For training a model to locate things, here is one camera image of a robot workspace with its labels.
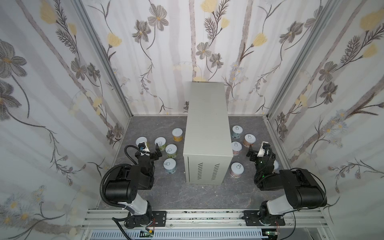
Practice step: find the teal labelled can right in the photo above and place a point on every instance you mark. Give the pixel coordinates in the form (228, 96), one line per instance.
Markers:
(237, 131)

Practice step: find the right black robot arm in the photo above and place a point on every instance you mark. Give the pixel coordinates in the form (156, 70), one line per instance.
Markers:
(301, 190)

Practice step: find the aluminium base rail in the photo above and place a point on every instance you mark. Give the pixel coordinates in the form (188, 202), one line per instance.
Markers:
(204, 219)

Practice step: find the blue labelled can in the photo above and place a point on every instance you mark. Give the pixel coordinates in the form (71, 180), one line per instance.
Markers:
(170, 165)

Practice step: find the white slotted cable duct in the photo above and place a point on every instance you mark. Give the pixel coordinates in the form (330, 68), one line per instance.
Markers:
(198, 234)

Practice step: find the pink white can right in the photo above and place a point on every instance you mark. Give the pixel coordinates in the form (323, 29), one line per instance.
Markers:
(236, 147)

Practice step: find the orange labelled can right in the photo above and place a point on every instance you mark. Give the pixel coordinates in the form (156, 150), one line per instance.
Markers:
(249, 140)

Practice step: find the pink labelled can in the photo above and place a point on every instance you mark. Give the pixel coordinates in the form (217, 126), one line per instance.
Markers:
(237, 169)

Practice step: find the brown labelled can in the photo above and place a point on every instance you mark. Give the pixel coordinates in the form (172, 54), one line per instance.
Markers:
(276, 167)

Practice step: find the grey metal cabinet counter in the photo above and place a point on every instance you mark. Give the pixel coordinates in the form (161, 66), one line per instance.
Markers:
(207, 144)

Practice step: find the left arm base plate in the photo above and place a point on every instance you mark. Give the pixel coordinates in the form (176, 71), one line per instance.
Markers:
(156, 218)

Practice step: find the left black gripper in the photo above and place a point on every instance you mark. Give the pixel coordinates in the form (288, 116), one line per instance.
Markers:
(148, 156)

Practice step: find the green white labelled can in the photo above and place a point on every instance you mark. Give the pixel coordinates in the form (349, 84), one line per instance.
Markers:
(171, 151)

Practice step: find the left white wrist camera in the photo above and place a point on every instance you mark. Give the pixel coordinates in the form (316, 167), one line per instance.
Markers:
(143, 148)

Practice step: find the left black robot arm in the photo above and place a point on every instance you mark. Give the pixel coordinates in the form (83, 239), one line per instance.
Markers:
(120, 185)

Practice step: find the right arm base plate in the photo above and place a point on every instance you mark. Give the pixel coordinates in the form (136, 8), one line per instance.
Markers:
(255, 218)

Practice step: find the orange yellow labelled can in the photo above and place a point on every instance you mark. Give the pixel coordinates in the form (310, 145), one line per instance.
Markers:
(177, 134)

